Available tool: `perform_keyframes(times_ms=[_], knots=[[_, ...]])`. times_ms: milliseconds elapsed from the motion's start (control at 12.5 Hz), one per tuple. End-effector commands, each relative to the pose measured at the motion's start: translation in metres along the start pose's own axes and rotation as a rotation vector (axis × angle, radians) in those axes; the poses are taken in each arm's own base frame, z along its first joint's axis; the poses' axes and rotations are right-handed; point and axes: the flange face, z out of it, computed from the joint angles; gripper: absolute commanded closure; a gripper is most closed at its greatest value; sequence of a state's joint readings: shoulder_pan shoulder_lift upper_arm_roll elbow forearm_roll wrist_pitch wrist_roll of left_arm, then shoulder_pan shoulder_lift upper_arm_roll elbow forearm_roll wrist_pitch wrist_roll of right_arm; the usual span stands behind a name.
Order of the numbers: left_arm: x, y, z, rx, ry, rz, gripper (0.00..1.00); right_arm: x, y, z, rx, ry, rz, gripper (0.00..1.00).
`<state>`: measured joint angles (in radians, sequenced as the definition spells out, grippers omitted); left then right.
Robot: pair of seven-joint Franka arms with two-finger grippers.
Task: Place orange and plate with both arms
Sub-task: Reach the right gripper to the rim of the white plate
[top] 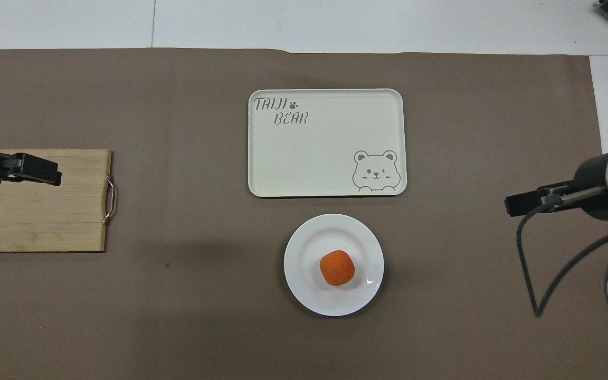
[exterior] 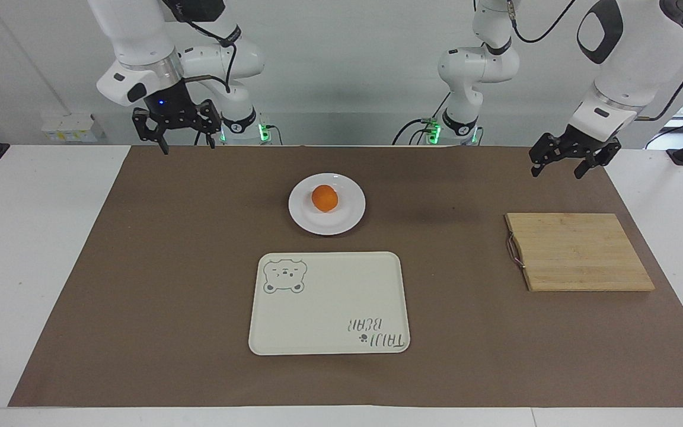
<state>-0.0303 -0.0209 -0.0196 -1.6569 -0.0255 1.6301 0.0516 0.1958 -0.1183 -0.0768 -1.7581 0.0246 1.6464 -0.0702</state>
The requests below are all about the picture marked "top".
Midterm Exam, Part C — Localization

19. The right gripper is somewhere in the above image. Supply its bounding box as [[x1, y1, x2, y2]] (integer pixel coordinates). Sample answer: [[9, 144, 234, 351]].
[[538, 153, 608, 218]]

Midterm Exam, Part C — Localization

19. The orange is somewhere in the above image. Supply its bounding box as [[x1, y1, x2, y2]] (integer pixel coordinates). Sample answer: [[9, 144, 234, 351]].
[[319, 250, 356, 287]]

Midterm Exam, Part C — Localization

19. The white round plate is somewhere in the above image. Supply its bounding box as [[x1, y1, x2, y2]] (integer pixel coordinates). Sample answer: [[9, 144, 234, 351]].
[[283, 213, 385, 318]]

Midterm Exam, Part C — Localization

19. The cream tray with bear print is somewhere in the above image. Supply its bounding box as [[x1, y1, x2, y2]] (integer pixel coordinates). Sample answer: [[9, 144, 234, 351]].
[[248, 88, 407, 198]]

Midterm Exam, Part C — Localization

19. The wooden cutting board, metal handle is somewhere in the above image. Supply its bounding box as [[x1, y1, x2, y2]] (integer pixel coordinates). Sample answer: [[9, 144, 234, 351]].
[[0, 148, 118, 253]]

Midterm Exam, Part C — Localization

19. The black cable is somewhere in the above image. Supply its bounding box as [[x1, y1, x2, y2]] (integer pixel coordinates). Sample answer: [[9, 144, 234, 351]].
[[516, 203, 608, 318]]

